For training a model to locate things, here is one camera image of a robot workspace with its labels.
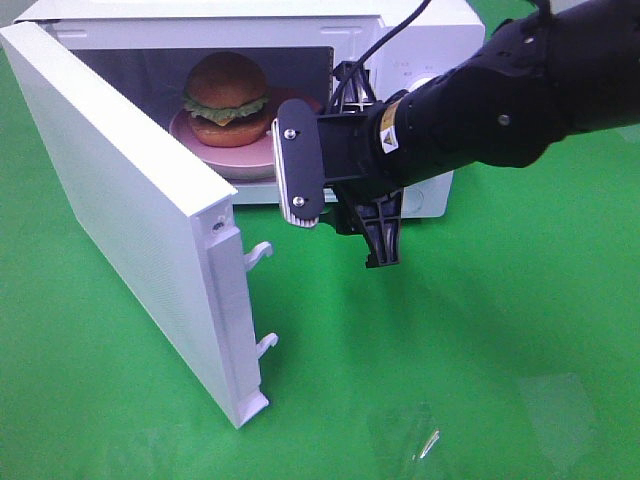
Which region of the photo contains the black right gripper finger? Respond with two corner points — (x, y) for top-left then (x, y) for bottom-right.
(325, 61), (383, 115)
(353, 189), (403, 268)

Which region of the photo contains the white microwave oven body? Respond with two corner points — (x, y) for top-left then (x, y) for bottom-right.
(10, 1), (485, 206)

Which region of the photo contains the white microwave door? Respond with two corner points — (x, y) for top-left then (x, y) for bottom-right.
(1, 22), (278, 426)

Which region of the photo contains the pink plate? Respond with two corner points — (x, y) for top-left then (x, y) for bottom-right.
(169, 88), (321, 182)

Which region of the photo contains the round microwave door button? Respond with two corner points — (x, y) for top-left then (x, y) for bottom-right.
(402, 186), (424, 217)

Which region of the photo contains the burger with lettuce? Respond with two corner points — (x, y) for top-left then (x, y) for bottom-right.
(183, 51), (270, 148)

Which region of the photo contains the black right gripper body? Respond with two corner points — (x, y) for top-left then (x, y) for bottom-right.
(319, 102), (405, 235)

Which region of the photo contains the upper white microwave knob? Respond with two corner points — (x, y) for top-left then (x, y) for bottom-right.
(407, 75), (438, 92)

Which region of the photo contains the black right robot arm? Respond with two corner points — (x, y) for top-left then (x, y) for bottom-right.
(319, 1), (639, 268)

